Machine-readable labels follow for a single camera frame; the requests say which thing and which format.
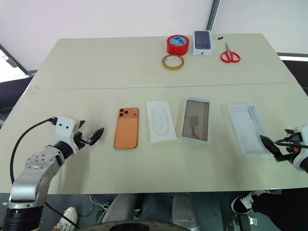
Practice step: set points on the dark window frame post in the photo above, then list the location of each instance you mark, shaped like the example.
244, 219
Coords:
213, 14

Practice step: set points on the black and white sneaker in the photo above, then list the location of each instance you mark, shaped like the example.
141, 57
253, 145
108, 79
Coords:
241, 203

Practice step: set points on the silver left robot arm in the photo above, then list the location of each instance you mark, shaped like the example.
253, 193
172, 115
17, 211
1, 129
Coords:
36, 163

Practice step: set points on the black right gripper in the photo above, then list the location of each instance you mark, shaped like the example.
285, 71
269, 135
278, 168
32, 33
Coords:
293, 148

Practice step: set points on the person's black trouser leg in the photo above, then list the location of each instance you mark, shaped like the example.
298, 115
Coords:
284, 209

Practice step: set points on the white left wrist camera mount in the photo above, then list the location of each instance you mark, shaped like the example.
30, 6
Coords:
63, 127

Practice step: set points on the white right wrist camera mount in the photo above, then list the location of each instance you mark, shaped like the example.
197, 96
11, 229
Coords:
303, 131

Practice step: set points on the silver metal floor bracket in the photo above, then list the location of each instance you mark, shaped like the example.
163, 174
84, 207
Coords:
251, 221

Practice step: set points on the white box with dark phone print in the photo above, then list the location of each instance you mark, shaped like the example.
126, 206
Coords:
203, 43

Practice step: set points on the white paper insert tray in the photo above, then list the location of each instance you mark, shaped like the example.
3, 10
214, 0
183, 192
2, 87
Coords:
161, 121

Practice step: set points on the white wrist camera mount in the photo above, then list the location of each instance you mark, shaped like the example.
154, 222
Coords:
63, 127
303, 131

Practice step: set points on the grey metal frame bar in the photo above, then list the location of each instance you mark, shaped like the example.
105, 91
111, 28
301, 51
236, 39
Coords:
14, 62

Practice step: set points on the red tape roll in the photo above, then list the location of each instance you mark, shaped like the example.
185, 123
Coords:
176, 49

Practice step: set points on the yellow tape roll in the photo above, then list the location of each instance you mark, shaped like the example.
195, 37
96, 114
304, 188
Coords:
166, 65

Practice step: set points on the orange smartphone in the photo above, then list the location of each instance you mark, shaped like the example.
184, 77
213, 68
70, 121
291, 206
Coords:
126, 130

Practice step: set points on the white phone box base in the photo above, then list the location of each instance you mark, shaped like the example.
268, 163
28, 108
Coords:
250, 130

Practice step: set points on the orange phone box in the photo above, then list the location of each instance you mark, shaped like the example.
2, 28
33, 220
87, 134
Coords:
195, 120

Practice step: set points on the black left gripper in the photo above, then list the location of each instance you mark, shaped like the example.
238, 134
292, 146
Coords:
79, 140

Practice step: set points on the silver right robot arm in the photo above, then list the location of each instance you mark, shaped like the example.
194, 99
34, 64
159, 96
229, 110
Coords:
305, 166

